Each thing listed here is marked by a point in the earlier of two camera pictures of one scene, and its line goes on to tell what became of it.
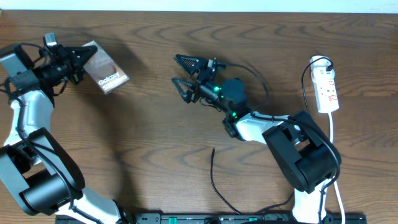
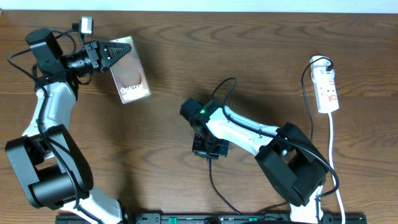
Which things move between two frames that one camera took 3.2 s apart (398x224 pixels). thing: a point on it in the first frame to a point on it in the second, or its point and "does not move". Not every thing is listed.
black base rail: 216,218 does not move
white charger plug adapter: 318,68 does not move
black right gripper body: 204,76 to 209,147
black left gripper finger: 81,54 to 109,51
